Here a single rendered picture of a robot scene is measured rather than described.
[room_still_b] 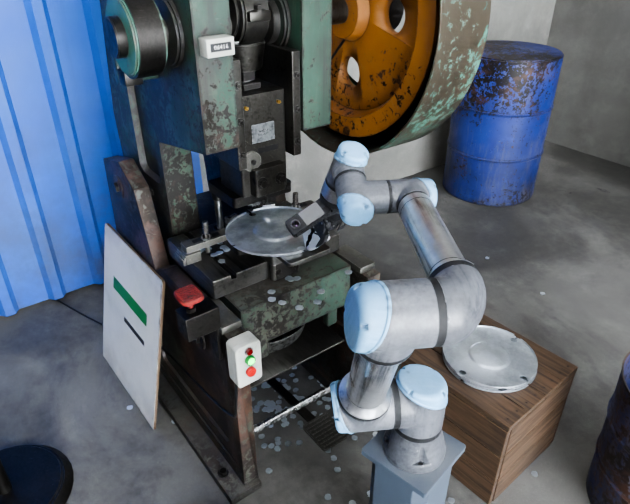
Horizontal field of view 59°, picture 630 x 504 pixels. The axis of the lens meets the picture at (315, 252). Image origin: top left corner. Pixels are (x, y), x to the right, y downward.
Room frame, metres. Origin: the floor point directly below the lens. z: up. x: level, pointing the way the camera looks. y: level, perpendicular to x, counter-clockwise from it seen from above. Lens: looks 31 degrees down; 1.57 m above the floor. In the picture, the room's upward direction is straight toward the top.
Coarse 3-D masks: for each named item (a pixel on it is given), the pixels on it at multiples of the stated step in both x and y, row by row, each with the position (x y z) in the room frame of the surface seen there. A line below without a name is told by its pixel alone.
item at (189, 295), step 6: (180, 288) 1.15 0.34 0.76; (186, 288) 1.15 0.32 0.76; (192, 288) 1.15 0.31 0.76; (174, 294) 1.13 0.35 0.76; (180, 294) 1.13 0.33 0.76; (186, 294) 1.13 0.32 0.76; (192, 294) 1.13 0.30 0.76; (198, 294) 1.13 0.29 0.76; (180, 300) 1.11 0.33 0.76; (186, 300) 1.10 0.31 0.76; (192, 300) 1.11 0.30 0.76; (198, 300) 1.11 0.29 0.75; (186, 306) 1.10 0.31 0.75; (192, 306) 1.13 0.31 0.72
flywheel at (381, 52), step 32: (352, 0) 1.68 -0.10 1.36; (384, 0) 1.63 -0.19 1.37; (416, 0) 1.53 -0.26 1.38; (352, 32) 1.67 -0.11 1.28; (384, 32) 1.62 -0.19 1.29; (416, 32) 1.48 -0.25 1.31; (384, 64) 1.61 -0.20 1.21; (416, 64) 1.47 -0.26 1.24; (352, 96) 1.72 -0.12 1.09; (384, 96) 1.61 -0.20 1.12; (416, 96) 1.47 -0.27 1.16; (352, 128) 1.66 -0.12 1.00; (384, 128) 1.55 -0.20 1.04
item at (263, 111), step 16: (256, 80) 1.51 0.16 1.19; (256, 96) 1.44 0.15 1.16; (272, 96) 1.47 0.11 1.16; (256, 112) 1.44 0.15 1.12; (272, 112) 1.47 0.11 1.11; (256, 128) 1.44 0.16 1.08; (272, 128) 1.47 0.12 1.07; (256, 144) 1.44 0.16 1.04; (272, 144) 1.47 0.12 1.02; (256, 160) 1.42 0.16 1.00; (272, 160) 1.47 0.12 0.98; (224, 176) 1.49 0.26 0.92; (240, 176) 1.41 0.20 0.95; (256, 176) 1.40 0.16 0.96; (272, 176) 1.43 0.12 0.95; (240, 192) 1.42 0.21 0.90; (256, 192) 1.40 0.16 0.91; (272, 192) 1.43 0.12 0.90
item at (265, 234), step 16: (256, 208) 1.54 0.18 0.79; (272, 208) 1.56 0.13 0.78; (288, 208) 1.56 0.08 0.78; (240, 224) 1.45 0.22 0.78; (256, 224) 1.45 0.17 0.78; (272, 224) 1.44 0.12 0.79; (240, 240) 1.36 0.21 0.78; (256, 240) 1.36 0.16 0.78; (272, 240) 1.35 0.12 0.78; (288, 240) 1.36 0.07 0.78; (272, 256) 1.27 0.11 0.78
